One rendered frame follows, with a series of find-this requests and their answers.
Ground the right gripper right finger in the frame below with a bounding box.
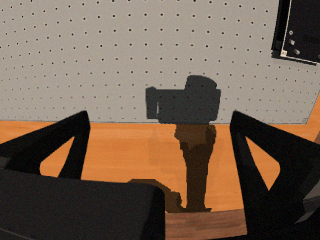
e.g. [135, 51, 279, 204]
[229, 111, 320, 234]

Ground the white perforated base plate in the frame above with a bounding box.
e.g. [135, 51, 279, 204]
[0, 0, 320, 125]

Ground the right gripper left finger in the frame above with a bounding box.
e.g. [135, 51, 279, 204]
[0, 111, 91, 179]

